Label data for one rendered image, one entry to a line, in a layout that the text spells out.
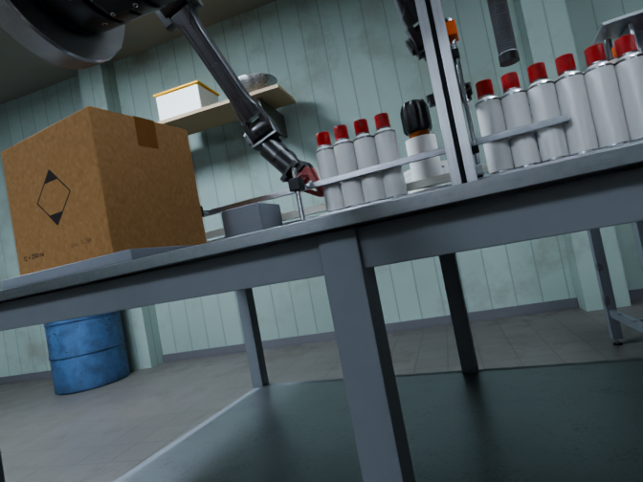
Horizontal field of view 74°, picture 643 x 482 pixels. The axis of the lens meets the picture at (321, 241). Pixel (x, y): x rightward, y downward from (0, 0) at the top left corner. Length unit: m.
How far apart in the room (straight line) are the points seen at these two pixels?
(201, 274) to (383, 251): 0.31
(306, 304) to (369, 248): 3.59
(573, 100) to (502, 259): 3.02
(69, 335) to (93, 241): 3.68
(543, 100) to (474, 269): 3.02
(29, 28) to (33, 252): 0.59
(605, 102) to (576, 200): 0.46
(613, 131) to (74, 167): 1.02
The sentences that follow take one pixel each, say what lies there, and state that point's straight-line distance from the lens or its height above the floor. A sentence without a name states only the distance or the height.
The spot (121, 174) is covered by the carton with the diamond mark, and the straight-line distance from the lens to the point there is 0.89.
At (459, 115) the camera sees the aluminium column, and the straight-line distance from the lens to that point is 0.86.
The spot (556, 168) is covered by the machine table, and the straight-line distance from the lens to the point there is 0.54.
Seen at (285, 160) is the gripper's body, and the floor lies 1.04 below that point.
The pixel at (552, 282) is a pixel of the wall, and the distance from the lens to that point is 4.03.
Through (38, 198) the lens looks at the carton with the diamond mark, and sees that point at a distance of 1.01.
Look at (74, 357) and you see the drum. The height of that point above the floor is 0.32.
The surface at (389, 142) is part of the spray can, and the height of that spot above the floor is 1.01.
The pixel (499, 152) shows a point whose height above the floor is 0.92.
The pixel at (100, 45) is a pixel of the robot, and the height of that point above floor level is 1.06.
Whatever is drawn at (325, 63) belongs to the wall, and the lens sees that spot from 4.39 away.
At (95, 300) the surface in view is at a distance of 0.92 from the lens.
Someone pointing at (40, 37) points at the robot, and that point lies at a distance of 0.54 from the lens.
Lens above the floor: 0.77
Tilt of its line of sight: 2 degrees up
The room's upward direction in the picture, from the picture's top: 11 degrees counter-clockwise
